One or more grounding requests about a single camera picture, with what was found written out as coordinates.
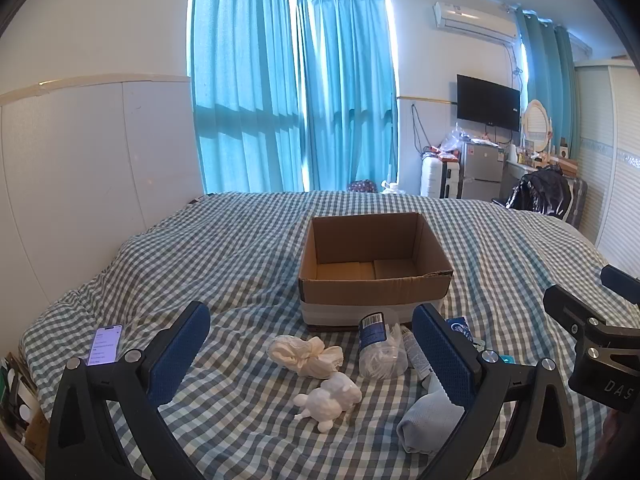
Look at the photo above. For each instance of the oval white mirror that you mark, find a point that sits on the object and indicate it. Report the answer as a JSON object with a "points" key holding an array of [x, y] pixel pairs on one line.
{"points": [[536, 122]]}

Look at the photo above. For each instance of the white wardrobe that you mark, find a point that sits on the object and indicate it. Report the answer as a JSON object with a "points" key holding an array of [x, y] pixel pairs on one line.
{"points": [[610, 160]]}

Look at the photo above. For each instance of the white dressing table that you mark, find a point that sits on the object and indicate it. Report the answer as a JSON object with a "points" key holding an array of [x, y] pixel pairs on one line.
{"points": [[512, 175]]}

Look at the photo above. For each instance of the checkered blanket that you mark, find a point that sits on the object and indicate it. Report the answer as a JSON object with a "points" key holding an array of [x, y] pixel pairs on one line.
{"points": [[225, 260]]}

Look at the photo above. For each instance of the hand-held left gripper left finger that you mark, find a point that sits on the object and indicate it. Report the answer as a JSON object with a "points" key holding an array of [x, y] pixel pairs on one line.
{"points": [[180, 345]]}

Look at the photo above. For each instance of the white toy dog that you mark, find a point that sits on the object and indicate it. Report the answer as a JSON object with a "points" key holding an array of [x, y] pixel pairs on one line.
{"points": [[330, 400]]}

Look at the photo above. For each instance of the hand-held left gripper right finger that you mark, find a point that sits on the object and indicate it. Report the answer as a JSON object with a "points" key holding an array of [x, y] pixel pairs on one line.
{"points": [[440, 355]]}

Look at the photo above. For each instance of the clear plastic bag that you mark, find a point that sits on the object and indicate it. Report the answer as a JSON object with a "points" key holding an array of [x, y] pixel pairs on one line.
{"points": [[452, 140]]}

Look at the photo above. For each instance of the clear cotton swab jar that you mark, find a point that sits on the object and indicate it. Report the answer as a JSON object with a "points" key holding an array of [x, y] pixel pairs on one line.
{"points": [[380, 355]]}

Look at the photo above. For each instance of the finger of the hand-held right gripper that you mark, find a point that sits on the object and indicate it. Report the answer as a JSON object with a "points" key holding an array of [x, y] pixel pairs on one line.
{"points": [[620, 282], [565, 305]]}

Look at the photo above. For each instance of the grey sock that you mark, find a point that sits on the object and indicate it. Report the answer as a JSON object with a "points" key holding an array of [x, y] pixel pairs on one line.
{"points": [[430, 425]]}

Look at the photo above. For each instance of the silver suitcase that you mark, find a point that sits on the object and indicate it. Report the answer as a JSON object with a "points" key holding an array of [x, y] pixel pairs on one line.
{"points": [[577, 202]]}

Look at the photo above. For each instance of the narrow teal curtain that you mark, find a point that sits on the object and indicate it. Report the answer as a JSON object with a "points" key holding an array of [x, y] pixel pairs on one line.
{"points": [[547, 85]]}

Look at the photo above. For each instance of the white air conditioner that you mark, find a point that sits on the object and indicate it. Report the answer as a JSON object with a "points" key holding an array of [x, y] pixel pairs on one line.
{"points": [[475, 20]]}

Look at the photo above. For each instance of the dark dotted bag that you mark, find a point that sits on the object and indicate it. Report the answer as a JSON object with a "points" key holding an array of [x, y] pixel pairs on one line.
{"points": [[361, 186]]}

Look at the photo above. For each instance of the cardboard box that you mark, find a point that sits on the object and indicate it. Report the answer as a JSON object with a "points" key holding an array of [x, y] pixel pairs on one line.
{"points": [[370, 292]]}

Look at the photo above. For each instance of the silver small fridge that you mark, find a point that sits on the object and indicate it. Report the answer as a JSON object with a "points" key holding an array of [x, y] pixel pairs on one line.
{"points": [[482, 170]]}

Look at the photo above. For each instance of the black television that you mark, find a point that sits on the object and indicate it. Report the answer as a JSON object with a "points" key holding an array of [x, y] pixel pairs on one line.
{"points": [[487, 102]]}

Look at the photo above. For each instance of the wide teal curtain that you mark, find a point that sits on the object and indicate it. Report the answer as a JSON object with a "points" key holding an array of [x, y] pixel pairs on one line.
{"points": [[245, 85]]}

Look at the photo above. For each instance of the smartphone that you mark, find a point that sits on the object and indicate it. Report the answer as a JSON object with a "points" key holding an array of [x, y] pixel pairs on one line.
{"points": [[104, 345]]}

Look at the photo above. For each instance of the black jacket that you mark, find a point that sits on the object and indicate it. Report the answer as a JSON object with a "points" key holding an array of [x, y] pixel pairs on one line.
{"points": [[540, 192]]}

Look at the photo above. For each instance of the blue packet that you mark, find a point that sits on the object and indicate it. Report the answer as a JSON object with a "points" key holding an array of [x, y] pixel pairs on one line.
{"points": [[460, 330]]}

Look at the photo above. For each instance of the medium teal curtain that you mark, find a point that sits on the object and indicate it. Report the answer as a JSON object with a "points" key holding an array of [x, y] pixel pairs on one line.
{"points": [[345, 90]]}

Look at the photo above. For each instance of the cream cloth bundle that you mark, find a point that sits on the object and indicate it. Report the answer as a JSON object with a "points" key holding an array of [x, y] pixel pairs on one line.
{"points": [[305, 355]]}

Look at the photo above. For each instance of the white and black suitcase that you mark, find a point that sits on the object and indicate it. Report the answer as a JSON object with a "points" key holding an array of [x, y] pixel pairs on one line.
{"points": [[451, 180]]}

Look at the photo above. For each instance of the white tube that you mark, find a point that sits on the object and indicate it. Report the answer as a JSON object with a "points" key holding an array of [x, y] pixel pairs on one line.
{"points": [[415, 355]]}

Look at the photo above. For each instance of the cardboard boxes on floor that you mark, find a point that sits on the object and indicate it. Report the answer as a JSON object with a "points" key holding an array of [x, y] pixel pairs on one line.
{"points": [[22, 410]]}

